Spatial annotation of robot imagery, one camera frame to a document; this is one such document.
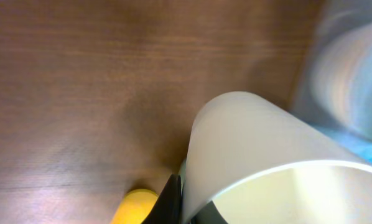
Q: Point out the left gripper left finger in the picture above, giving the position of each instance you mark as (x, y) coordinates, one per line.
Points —
(168, 206)

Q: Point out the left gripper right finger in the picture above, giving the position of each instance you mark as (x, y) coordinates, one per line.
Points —
(209, 214)

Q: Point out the cream white plastic cup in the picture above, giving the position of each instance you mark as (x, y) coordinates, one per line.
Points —
(260, 164)

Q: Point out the blue plastic cup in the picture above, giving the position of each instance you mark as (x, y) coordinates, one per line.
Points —
(358, 146)

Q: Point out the yellow plastic cup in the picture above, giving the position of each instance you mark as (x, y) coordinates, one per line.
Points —
(135, 207)

